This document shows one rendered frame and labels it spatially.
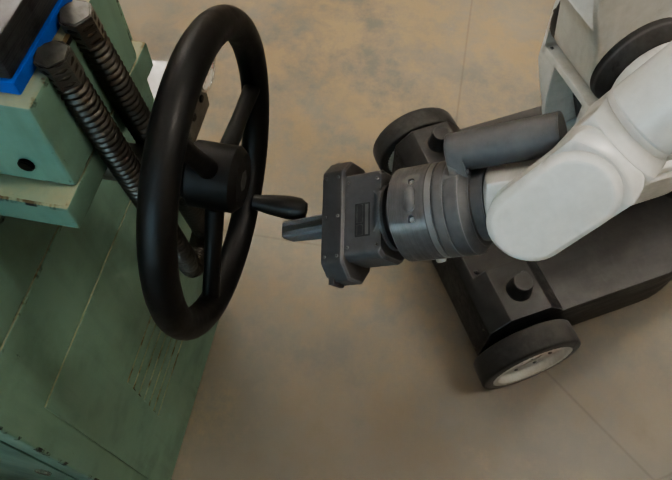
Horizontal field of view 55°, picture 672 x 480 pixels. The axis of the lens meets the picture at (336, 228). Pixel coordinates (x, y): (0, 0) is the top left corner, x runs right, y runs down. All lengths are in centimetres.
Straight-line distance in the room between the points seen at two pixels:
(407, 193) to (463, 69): 127
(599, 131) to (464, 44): 140
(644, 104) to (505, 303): 75
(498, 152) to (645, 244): 89
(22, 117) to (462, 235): 34
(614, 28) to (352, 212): 47
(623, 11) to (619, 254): 59
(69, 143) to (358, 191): 26
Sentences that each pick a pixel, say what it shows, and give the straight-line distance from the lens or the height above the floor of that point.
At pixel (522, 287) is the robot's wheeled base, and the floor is 25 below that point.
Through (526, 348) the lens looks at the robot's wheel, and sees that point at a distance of 120.
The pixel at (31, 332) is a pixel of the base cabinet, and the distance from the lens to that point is 72.
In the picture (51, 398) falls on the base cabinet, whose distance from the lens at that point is 78.
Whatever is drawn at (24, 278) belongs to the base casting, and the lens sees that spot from 68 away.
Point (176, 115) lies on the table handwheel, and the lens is 45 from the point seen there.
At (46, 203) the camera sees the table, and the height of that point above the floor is 87.
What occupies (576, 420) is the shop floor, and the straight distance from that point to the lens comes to 140.
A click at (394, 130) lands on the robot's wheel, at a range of 143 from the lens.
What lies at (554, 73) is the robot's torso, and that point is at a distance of 112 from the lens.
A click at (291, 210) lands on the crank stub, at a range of 67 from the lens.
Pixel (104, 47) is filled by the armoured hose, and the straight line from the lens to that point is 52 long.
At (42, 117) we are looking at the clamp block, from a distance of 48.
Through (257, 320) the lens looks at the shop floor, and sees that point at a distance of 140.
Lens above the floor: 128
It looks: 60 degrees down
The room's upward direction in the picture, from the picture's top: straight up
